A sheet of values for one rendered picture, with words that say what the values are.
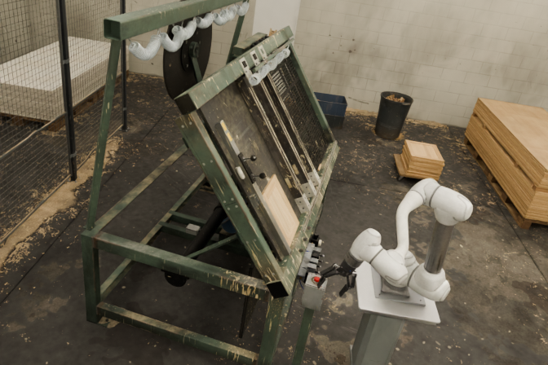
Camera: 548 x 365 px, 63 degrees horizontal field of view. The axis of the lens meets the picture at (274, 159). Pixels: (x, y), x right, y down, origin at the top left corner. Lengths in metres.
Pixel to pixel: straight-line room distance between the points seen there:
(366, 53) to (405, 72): 0.76
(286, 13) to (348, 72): 2.08
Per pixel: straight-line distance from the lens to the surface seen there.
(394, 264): 2.24
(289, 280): 2.81
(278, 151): 3.15
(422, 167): 6.03
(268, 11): 6.43
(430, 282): 2.89
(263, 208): 2.76
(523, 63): 8.66
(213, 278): 2.89
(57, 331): 3.71
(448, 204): 2.56
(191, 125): 2.40
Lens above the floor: 2.72
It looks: 27 degrees down
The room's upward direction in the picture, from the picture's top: 9 degrees clockwise
